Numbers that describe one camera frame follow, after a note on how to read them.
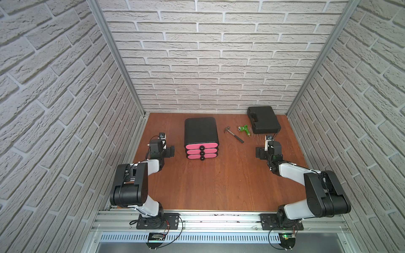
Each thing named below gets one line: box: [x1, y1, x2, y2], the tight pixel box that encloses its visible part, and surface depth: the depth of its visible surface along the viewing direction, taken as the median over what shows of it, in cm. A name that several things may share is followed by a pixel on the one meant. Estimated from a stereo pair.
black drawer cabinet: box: [184, 117, 220, 159], surface depth 90 cm
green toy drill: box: [237, 124, 251, 138], surface depth 110 cm
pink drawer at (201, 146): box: [184, 142, 219, 151], surface depth 85 cm
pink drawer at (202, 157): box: [186, 153, 219, 161], surface depth 94 cm
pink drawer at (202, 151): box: [185, 148, 219, 155], surface depth 89 cm
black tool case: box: [246, 105, 282, 134], surface depth 116 cm
